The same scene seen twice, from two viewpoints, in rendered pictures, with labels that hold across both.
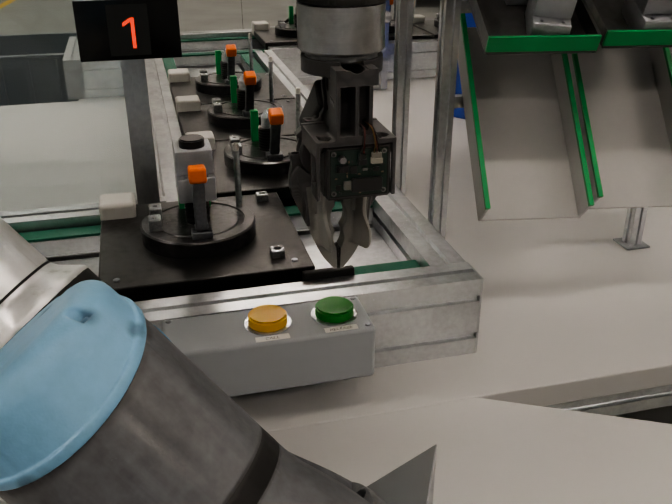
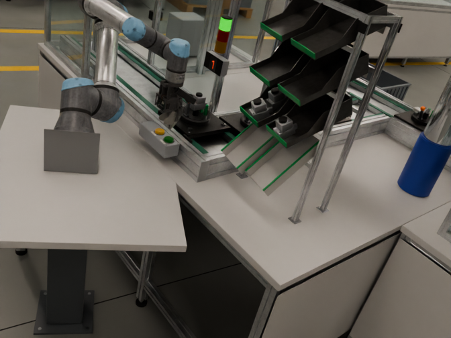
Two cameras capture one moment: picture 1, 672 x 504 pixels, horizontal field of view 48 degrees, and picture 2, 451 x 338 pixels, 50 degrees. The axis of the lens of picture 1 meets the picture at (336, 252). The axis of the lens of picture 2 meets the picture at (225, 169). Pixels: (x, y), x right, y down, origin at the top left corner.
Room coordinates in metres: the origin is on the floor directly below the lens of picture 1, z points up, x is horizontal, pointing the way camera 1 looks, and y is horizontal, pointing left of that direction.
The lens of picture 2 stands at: (0.01, -1.60, 1.94)
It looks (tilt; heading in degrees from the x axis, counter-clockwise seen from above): 31 degrees down; 59
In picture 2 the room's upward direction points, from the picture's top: 14 degrees clockwise
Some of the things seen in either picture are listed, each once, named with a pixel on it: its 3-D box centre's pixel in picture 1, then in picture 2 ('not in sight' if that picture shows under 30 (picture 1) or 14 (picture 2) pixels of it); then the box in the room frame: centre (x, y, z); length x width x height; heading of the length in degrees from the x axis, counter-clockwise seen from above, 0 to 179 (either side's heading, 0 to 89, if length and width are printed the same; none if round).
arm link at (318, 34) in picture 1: (344, 29); (175, 76); (0.67, -0.01, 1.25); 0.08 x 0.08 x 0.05
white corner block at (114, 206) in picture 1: (118, 212); not in sight; (0.93, 0.29, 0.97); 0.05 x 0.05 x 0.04; 15
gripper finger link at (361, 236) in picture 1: (358, 229); (169, 121); (0.67, -0.02, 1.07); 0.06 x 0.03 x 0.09; 14
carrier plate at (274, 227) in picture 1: (200, 241); (194, 120); (0.86, 0.17, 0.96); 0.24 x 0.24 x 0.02; 15
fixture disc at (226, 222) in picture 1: (198, 227); (194, 117); (0.86, 0.17, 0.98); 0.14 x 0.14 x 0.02
